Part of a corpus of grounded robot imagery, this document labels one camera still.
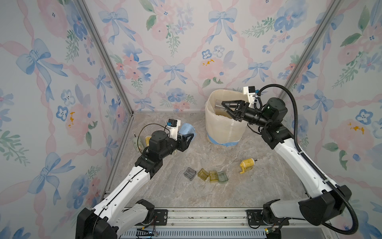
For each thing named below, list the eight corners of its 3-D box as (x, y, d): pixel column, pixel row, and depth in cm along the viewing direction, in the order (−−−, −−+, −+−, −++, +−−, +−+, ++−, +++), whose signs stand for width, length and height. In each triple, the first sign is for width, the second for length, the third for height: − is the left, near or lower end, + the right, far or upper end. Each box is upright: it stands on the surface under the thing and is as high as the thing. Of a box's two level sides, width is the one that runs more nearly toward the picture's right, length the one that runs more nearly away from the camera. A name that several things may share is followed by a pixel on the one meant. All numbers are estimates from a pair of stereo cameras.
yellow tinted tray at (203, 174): (196, 175, 90) (196, 173, 88) (202, 169, 92) (202, 167, 91) (204, 182, 87) (204, 180, 86) (209, 176, 90) (210, 174, 88)
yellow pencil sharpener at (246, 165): (240, 174, 90) (244, 169, 84) (236, 168, 93) (239, 162, 86) (252, 168, 93) (256, 162, 86) (247, 162, 95) (251, 156, 89)
